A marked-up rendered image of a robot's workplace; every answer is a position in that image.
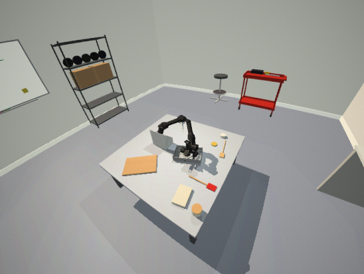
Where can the orange cylinder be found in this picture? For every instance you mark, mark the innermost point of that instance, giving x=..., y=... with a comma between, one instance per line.
x=196, y=210

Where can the red spatula with wooden handle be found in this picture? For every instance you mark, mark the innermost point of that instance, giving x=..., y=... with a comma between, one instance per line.
x=209, y=186

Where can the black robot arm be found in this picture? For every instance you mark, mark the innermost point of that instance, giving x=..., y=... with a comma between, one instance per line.
x=190, y=143

